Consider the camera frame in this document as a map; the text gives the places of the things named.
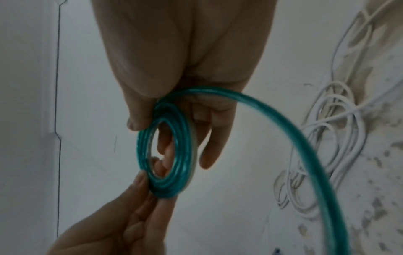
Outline person's left hand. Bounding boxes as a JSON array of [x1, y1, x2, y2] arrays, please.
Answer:
[[47, 156, 179, 255]]

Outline person's right hand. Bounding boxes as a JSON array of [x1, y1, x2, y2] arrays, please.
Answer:
[[91, 0, 278, 170]]

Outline green wire coil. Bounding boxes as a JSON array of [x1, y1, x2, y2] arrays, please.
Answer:
[[136, 86, 350, 255]]

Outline white cable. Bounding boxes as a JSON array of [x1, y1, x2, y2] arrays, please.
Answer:
[[272, 77, 403, 220]]

